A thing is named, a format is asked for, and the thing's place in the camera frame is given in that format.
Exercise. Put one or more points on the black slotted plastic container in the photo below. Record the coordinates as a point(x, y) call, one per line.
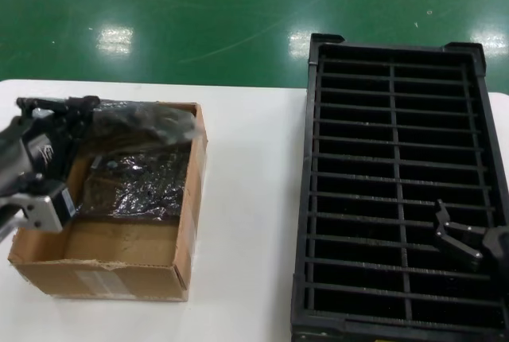
point(393, 159)

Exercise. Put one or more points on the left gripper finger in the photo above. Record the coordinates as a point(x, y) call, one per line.
point(59, 104)
point(81, 129)

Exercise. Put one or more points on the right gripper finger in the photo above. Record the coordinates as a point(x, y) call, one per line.
point(453, 244)

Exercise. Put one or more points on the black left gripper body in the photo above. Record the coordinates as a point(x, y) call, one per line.
point(36, 151)

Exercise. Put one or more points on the antistatic bags inside box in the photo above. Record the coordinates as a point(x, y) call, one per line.
point(139, 187)

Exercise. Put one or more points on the brown cardboard box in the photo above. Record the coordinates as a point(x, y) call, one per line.
point(119, 278)

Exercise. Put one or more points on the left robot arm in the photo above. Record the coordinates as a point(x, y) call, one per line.
point(6, 224)

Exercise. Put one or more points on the left wrist camera silver mount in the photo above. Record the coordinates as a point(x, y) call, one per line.
point(43, 211)

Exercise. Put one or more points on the clear antistatic plastic bag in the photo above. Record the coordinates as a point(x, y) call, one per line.
point(167, 127)

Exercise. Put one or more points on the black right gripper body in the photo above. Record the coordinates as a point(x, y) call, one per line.
point(499, 242)

